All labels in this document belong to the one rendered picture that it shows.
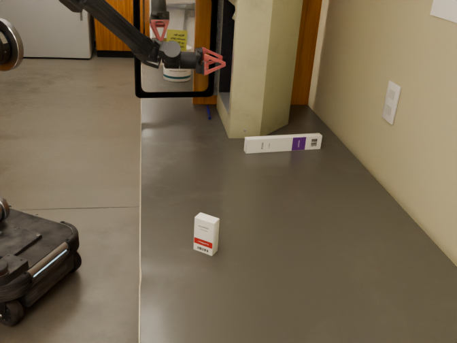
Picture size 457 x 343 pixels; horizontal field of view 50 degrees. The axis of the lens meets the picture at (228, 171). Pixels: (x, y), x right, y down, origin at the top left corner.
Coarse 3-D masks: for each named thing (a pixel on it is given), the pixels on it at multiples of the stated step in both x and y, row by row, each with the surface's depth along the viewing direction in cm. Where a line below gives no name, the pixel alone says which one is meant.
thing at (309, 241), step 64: (192, 128) 176; (320, 128) 184; (192, 192) 133; (256, 192) 136; (320, 192) 138; (384, 192) 140; (192, 256) 107; (256, 256) 109; (320, 256) 110; (384, 256) 112; (192, 320) 90; (256, 320) 91; (320, 320) 92; (384, 320) 93; (448, 320) 94
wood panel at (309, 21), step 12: (312, 0) 189; (312, 12) 192; (300, 24) 193; (312, 24) 194; (300, 36) 195; (312, 36) 196; (300, 48) 197; (312, 48) 198; (300, 60) 199; (312, 60) 200; (300, 72) 202; (300, 84) 204; (216, 96) 201; (300, 96) 206
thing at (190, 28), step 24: (144, 0) 172; (168, 0) 174; (192, 0) 176; (144, 24) 175; (168, 24) 177; (192, 24) 180; (192, 48) 183; (144, 72) 183; (168, 72) 185; (192, 72) 187
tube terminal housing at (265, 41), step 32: (256, 0) 150; (288, 0) 158; (256, 32) 154; (288, 32) 165; (256, 64) 159; (288, 64) 172; (256, 96) 164; (288, 96) 179; (224, 128) 177; (256, 128) 169
